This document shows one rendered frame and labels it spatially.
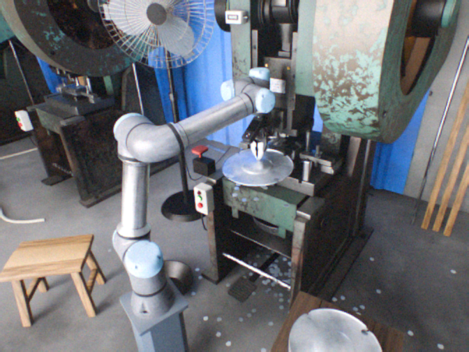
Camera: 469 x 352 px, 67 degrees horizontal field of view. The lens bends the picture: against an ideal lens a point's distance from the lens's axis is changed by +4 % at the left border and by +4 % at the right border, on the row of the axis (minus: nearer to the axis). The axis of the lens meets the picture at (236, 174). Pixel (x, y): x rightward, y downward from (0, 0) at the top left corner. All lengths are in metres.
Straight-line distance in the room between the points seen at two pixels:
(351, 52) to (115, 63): 1.79
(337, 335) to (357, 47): 0.91
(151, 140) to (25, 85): 3.44
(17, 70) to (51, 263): 2.82
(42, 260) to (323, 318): 1.27
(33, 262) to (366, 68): 1.61
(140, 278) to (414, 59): 1.27
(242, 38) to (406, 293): 1.49
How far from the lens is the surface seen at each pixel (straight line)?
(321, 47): 0.98
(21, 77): 4.37
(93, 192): 2.84
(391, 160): 2.72
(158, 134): 1.01
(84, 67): 2.37
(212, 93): 3.34
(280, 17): 1.41
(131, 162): 1.13
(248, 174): 1.35
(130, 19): 2.04
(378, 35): 0.92
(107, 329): 1.93
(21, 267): 1.92
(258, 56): 1.44
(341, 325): 1.37
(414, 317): 2.00
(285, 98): 1.44
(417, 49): 1.58
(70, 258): 1.84
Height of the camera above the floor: 1.45
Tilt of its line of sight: 30 degrees down
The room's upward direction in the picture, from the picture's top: 2 degrees counter-clockwise
